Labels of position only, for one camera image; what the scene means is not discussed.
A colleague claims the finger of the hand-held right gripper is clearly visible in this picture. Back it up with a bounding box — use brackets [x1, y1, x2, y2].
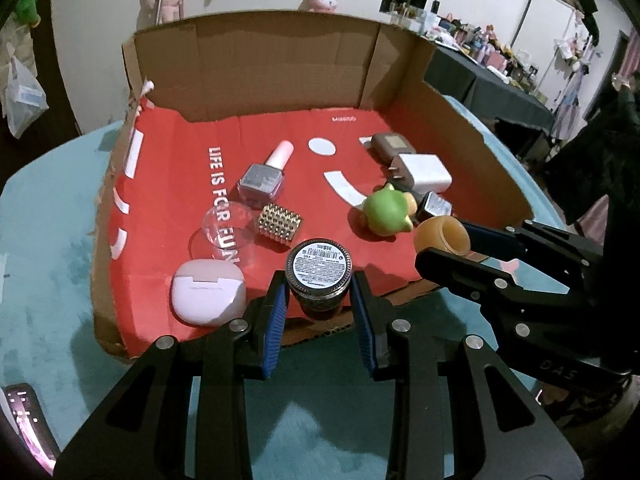
[457, 219, 607, 274]
[414, 249, 602, 362]

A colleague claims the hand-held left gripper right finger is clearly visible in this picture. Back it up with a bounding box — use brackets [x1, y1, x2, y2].
[349, 271, 586, 480]

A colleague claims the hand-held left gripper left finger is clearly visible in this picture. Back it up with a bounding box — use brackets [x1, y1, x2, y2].
[57, 271, 291, 480]

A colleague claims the tan rubber cup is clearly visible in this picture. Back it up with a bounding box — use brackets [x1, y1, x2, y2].
[414, 216, 472, 257]

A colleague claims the pale pink earbud case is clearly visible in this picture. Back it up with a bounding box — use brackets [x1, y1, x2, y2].
[171, 258, 247, 328]

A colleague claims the glitter jar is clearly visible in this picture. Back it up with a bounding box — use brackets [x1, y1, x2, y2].
[285, 240, 353, 321]

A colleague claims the white charger plug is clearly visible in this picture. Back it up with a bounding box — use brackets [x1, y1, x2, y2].
[390, 152, 453, 195]

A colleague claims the green toy fruit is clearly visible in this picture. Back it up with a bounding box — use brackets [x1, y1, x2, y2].
[361, 182, 418, 236]

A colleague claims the gold studded cuff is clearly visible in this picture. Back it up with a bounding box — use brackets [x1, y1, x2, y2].
[256, 203, 304, 245]

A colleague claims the clear glass cup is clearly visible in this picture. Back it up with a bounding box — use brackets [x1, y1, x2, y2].
[187, 204, 256, 267]

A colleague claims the brown square case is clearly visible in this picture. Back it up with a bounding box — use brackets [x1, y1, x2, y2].
[369, 132, 417, 163]

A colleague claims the pink nail polish bottle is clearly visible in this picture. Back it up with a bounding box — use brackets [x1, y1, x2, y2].
[237, 140, 295, 206]

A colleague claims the cardboard box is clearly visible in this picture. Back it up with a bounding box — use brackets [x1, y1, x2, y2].
[92, 10, 533, 360]

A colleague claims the person's dark clothing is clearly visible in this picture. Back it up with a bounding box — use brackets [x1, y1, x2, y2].
[545, 72, 640, 261]

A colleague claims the dark cloth table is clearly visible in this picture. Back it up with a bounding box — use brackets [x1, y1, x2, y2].
[422, 42, 556, 141]

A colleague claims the pale hanging garment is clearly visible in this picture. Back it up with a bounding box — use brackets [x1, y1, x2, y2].
[552, 35, 598, 138]

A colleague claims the row of small trinkets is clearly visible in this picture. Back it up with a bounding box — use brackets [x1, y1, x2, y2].
[390, 0, 546, 93]

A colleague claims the red printed paper liner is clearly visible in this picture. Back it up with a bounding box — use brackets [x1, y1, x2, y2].
[107, 97, 501, 356]

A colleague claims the white metal rack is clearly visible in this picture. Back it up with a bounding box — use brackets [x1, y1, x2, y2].
[510, 0, 601, 111]

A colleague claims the smartphone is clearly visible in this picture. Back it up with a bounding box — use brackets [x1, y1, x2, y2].
[0, 382, 61, 476]

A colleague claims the white plastic bag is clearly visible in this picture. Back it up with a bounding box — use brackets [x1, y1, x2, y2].
[2, 55, 50, 140]

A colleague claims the dark brown door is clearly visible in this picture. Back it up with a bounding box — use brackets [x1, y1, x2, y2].
[0, 0, 83, 136]

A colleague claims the green plush toy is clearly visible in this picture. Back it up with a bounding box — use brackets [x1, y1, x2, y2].
[12, 0, 41, 28]

